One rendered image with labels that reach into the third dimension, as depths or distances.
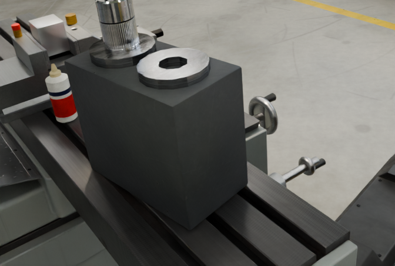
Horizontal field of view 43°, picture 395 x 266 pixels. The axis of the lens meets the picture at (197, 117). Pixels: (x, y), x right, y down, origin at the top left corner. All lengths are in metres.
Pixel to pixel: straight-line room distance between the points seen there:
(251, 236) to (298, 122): 1.94
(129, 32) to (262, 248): 0.32
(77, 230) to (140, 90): 0.52
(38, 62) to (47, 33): 0.06
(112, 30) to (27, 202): 0.44
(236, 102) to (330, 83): 2.31
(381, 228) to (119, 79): 0.71
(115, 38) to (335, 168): 1.72
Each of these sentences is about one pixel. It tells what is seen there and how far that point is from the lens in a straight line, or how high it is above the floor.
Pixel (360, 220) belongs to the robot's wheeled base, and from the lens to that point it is 1.16.
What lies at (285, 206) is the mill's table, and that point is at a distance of 0.68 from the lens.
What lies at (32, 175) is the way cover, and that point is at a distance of 0.95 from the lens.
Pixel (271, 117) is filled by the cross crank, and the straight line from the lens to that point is 1.40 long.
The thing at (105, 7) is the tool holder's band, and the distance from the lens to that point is 0.65.
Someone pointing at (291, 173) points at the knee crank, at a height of 0.51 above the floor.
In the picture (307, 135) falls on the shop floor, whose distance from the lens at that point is 2.47.
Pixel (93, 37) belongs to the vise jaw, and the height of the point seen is 1.02.
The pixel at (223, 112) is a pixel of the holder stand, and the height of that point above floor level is 1.06.
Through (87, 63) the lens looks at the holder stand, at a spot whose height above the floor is 1.11.
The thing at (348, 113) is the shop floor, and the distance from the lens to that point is 2.65.
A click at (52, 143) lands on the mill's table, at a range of 0.89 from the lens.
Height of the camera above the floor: 1.37
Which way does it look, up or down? 31 degrees down
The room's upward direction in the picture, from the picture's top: 6 degrees counter-clockwise
